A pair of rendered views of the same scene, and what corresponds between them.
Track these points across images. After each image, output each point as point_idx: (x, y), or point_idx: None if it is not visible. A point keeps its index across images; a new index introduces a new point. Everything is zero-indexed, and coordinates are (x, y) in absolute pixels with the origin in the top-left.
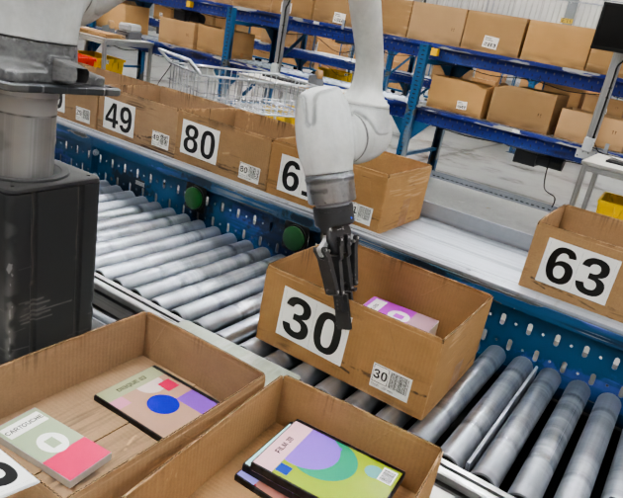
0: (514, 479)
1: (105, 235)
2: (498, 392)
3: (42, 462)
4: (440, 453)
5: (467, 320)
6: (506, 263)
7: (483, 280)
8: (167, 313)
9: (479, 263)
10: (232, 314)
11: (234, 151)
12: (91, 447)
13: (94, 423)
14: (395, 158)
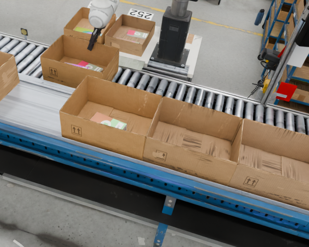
0: (40, 52)
1: (206, 106)
2: (37, 70)
3: (135, 31)
4: (64, 27)
5: (53, 42)
6: (15, 102)
7: (37, 78)
8: (148, 73)
9: (33, 95)
10: (130, 79)
11: (187, 114)
12: (130, 34)
13: (135, 39)
14: (86, 121)
